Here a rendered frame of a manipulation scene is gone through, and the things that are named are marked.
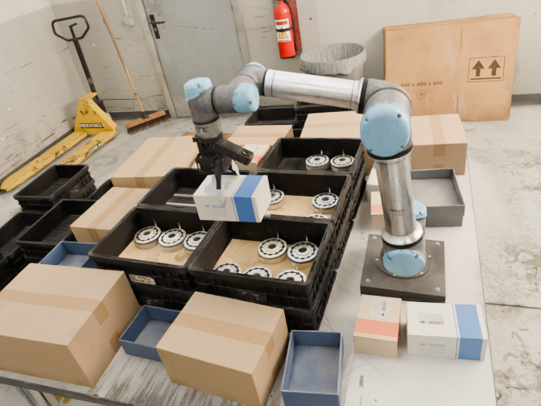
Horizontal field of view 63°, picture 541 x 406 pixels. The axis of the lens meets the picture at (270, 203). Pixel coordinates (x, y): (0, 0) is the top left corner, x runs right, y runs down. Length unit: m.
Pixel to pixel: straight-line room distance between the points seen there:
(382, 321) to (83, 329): 0.87
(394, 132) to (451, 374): 0.67
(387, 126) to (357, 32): 3.31
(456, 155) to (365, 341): 1.03
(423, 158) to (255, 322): 1.14
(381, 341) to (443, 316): 0.19
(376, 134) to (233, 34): 3.64
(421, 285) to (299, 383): 0.50
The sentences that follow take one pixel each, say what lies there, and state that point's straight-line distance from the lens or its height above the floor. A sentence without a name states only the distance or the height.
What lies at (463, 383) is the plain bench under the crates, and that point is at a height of 0.70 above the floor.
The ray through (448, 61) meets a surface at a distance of 4.22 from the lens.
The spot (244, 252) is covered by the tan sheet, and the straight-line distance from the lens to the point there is 1.57.
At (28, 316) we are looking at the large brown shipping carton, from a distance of 1.59.
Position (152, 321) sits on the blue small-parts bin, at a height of 0.70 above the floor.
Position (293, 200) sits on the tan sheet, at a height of 0.83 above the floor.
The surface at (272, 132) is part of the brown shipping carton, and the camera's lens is 2.30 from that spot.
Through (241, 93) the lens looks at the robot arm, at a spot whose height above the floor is 1.43.
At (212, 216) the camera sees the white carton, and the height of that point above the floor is 1.06.
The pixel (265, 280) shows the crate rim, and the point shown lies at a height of 0.93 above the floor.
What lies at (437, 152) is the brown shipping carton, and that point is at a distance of 2.07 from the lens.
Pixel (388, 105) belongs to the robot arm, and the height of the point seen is 1.38.
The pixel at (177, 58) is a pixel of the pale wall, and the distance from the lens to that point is 4.98.
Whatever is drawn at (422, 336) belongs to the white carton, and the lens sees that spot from 1.33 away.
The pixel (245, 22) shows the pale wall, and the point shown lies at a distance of 4.59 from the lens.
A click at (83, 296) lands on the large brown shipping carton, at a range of 1.54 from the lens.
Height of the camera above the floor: 1.81
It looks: 33 degrees down
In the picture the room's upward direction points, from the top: 11 degrees counter-clockwise
